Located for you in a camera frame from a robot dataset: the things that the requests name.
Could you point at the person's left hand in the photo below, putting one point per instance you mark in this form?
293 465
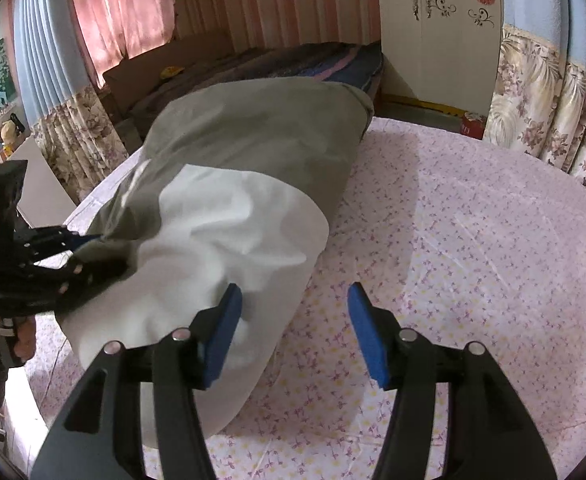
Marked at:
25 340

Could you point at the pink floral bed sheet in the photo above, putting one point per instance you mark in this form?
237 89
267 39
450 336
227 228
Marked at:
448 260

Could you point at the white cabinet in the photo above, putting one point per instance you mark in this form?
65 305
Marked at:
43 185

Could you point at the grey and white garment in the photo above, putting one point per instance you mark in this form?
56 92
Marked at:
233 200

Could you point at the yellow plush toy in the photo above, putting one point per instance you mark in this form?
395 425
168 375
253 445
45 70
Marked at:
8 134

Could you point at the dark striped blanket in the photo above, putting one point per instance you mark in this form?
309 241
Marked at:
298 62

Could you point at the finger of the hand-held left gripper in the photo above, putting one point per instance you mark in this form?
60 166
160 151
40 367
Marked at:
68 241
83 275

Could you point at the brown sofa bed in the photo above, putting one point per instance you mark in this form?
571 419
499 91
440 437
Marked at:
148 80

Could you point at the white wardrobe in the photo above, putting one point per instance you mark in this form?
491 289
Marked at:
438 40

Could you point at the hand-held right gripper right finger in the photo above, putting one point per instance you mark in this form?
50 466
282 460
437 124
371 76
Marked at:
368 335

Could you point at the pink curtain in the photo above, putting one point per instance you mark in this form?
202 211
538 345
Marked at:
118 15

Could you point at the yellow item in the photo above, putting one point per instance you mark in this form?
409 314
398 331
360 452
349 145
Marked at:
171 71

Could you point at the red container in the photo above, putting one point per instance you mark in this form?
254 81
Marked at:
473 126

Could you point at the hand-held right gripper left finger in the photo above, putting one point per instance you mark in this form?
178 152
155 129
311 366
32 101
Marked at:
223 335

